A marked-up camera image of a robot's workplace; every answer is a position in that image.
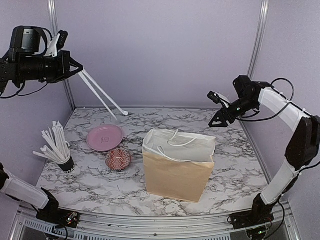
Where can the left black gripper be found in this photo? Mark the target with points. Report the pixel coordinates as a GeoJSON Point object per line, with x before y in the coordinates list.
{"type": "Point", "coordinates": [64, 58]}

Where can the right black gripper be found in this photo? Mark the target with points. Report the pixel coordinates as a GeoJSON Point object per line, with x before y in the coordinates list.
{"type": "Point", "coordinates": [221, 114]}

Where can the brown paper bag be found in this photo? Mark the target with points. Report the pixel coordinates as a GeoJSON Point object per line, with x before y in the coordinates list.
{"type": "Point", "coordinates": [177, 165]}

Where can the white paper straw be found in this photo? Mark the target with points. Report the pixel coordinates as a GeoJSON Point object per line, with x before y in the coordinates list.
{"type": "Point", "coordinates": [122, 111]}

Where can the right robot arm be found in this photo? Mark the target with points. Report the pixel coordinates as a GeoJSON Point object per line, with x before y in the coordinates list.
{"type": "Point", "coordinates": [285, 136]}

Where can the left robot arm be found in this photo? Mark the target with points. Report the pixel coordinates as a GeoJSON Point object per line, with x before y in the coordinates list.
{"type": "Point", "coordinates": [34, 54]}

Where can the pink plate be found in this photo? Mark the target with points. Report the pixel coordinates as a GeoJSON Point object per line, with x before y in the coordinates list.
{"type": "Point", "coordinates": [105, 137]}

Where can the black cup with straws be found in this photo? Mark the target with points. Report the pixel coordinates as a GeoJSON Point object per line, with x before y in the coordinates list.
{"type": "Point", "coordinates": [57, 149]}

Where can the red patterned bowl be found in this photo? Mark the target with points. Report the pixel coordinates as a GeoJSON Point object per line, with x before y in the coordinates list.
{"type": "Point", "coordinates": [118, 159]}

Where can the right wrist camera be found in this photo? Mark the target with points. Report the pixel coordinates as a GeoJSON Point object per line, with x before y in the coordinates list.
{"type": "Point", "coordinates": [218, 98]}

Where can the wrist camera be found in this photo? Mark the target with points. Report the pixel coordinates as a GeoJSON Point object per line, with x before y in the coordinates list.
{"type": "Point", "coordinates": [218, 98]}
{"type": "Point", "coordinates": [56, 44]}

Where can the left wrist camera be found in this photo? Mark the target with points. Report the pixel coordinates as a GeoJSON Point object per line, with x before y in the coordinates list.
{"type": "Point", "coordinates": [56, 44]}

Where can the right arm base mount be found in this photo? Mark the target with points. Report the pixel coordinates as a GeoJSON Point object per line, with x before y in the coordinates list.
{"type": "Point", "coordinates": [246, 219]}

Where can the right aluminium frame post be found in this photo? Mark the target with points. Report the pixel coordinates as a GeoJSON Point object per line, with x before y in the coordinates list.
{"type": "Point", "coordinates": [261, 28]}

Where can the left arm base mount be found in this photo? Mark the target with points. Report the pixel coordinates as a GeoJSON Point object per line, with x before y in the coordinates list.
{"type": "Point", "coordinates": [61, 217]}

